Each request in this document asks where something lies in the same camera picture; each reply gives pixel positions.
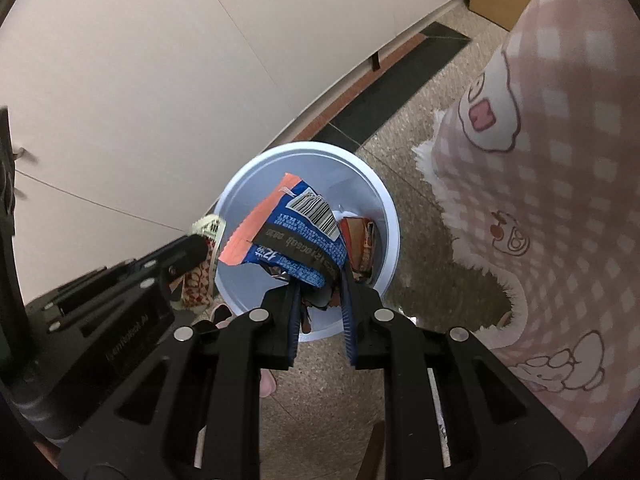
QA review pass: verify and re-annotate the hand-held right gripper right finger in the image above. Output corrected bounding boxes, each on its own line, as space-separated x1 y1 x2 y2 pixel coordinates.
340 260 588 480

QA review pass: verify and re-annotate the brown snack wrapper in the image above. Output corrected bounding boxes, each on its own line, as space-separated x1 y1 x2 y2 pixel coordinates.
337 215 377 286

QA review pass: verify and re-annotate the light blue plastic bin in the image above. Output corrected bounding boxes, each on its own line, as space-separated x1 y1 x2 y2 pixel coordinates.
212 141 401 343

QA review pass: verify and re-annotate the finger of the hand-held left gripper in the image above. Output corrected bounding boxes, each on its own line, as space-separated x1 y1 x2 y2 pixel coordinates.
132 234 209 287

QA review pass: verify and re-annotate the white floor cabinet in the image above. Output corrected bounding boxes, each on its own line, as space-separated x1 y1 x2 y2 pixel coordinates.
0 0 473 237

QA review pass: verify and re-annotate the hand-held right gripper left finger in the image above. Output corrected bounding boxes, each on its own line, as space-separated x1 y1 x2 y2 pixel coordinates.
57 280 303 480

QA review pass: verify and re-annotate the red white checked wrapper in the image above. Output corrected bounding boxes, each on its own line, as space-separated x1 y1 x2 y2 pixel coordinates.
167 214 228 314

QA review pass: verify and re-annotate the blue orange snack wrapper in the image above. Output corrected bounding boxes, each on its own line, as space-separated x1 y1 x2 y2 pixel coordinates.
218 172 351 311

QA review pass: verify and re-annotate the pink checked blanket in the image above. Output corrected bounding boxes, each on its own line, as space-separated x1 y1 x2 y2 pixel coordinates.
412 0 640 453

